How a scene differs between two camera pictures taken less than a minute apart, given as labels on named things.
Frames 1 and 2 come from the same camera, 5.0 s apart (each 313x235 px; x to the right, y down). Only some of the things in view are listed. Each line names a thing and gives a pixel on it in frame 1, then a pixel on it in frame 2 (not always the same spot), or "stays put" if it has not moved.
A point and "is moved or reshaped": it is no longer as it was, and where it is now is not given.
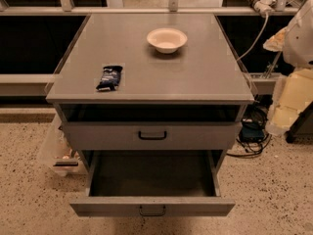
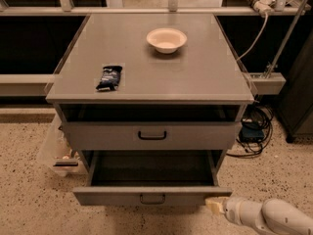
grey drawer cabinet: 151,97 stays put
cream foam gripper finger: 280,119 -> 216,204
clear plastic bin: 57,152 stays put
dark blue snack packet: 111,77 stays put
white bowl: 166,40 stays put
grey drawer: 152,183 is moved or reshaped
